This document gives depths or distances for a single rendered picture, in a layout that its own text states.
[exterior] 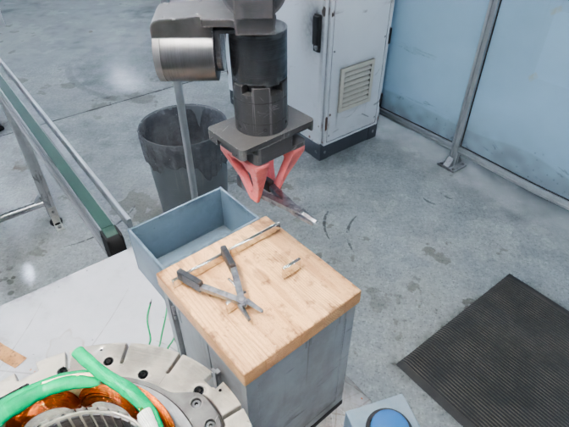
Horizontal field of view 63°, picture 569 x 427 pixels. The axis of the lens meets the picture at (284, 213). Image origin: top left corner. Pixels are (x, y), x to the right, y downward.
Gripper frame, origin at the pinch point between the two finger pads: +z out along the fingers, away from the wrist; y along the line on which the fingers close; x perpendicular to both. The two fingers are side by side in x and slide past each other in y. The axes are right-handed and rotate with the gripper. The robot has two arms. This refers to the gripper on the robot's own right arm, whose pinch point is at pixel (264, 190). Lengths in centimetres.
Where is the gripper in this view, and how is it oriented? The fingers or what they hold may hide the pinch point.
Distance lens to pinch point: 57.1
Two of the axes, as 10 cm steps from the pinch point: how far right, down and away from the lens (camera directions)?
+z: 0.1, 7.7, 6.4
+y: -7.6, 4.2, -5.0
